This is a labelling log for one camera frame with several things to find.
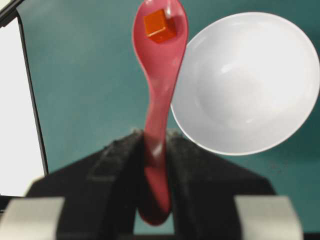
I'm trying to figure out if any pink plastic soup spoon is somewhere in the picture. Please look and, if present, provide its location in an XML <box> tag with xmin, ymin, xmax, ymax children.
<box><xmin>131</xmin><ymin>0</ymin><xmax>189</xmax><ymax>226</ymax></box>

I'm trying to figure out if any white ceramic bowl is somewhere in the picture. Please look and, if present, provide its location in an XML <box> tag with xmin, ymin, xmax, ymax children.
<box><xmin>171</xmin><ymin>12</ymin><xmax>320</xmax><ymax>156</ymax></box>

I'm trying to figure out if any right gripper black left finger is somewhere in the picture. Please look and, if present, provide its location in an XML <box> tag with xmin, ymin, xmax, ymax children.
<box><xmin>4</xmin><ymin>129</ymin><xmax>148</xmax><ymax>240</ymax></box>

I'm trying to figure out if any small red block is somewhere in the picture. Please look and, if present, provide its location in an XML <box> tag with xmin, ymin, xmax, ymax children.
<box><xmin>143</xmin><ymin>9</ymin><xmax>177</xmax><ymax>44</ymax></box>

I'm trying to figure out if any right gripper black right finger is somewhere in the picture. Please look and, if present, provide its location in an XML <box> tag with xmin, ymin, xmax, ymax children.
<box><xmin>164</xmin><ymin>128</ymin><xmax>303</xmax><ymax>240</ymax></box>

